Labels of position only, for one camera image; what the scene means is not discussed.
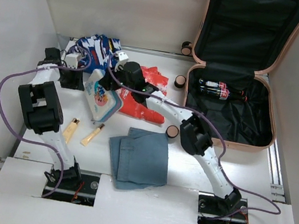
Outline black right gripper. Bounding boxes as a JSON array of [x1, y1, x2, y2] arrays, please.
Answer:
[[95, 61, 137, 97]]

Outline white first aid tin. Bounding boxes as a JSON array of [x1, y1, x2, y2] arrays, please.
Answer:
[[84, 69, 123, 123]]

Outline large cream cosmetic tube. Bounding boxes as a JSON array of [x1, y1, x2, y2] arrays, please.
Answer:
[[63, 118, 80, 144]]

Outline small cream cosmetic tube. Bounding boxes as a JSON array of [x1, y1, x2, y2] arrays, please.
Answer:
[[80, 123, 105, 146]]

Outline cola bottle red cap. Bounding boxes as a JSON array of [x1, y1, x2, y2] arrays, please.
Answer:
[[198, 78, 245, 96]]

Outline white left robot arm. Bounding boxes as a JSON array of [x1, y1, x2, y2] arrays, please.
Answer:
[[18, 47, 82, 189]]

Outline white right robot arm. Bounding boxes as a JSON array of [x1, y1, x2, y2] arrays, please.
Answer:
[[99, 58, 241, 215]]

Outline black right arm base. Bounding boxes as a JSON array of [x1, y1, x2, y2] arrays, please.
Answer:
[[197, 192, 249, 224]]

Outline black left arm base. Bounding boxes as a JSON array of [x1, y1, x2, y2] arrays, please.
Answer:
[[45, 172, 100, 207]]

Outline blue white patterned garment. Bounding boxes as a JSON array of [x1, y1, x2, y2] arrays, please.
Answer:
[[67, 34, 122, 74]]

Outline red white patterned garment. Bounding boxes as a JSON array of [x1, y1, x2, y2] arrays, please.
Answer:
[[116, 66, 169, 125]]

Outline folded blue denim shorts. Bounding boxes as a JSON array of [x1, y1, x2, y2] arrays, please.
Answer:
[[109, 127, 168, 191]]

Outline pink hard-shell suitcase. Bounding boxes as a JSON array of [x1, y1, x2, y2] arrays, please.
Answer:
[[181, 0, 299, 153]]

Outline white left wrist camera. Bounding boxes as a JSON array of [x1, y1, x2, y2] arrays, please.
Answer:
[[64, 53, 82, 69]]

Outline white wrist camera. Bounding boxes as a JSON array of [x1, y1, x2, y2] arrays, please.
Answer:
[[115, 51, 129, 70], [64, 53, 82, 69]]

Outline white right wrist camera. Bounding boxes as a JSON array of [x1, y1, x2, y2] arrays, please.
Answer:
[[115, 51, 129, 70]]

